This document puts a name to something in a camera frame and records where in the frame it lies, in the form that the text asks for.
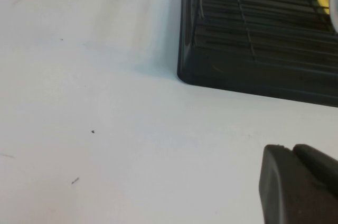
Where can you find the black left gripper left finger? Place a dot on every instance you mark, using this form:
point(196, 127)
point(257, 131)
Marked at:
point(280, 187)

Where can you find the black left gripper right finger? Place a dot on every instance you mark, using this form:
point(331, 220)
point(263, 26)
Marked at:
point(319, 163)

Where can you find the light blue plate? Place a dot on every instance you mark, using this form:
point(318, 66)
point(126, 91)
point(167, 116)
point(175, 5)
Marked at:
point(334, 15)

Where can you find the black plastic drip tray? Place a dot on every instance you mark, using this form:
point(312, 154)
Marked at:
point(237, 76)

